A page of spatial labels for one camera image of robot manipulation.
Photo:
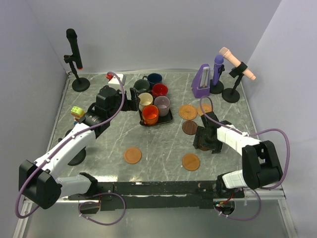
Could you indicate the cream mug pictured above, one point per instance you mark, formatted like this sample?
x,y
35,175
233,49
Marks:
x,y
145,100

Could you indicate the colourful toy block figure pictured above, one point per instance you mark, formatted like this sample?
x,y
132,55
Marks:
x,y
77,113

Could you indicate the light wood coaster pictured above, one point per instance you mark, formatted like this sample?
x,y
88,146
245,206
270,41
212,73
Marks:
x,y
132,155
190,162

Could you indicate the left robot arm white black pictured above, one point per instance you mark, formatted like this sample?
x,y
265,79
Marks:
x,y
40,181

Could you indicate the purple microphone black stand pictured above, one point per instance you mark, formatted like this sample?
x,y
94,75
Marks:
x,y
218,87

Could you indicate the purple metronome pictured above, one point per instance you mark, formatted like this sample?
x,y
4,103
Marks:
x,y
202,81

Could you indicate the red mug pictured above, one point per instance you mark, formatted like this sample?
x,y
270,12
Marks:
x,y
159,89

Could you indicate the left black microphone stand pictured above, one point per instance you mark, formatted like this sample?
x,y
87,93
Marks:
x,y
80,84

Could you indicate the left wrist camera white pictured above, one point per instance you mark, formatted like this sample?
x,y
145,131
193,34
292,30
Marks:
x,y
114,79

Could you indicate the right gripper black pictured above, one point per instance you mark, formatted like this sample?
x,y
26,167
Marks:
x,y
216,147

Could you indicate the orange mug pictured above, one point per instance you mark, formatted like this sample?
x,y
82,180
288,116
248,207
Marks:
x,y
150,115

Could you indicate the lilac mug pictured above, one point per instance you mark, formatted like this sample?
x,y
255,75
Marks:
x,y
163,105

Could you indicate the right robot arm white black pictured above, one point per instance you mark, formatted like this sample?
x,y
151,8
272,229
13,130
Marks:
x,y
260,162

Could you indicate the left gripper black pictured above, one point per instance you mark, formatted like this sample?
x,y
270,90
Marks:
x,y
132,104

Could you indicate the dark green mug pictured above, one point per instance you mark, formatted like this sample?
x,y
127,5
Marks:
x,y
142,86

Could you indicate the blue mug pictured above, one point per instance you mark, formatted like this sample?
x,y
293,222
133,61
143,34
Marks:
x,y
153,79

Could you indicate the dark wood coaster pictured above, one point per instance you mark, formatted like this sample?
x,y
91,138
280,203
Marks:
x,y
203,148
189,127

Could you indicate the woven rattan coaster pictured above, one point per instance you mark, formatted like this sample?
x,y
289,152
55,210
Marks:
x,y
188,112
206,107

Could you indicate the black serving tray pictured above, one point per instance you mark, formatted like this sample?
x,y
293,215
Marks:
x,y
161,120

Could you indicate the black round stand base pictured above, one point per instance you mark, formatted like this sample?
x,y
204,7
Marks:
x,y
79,158

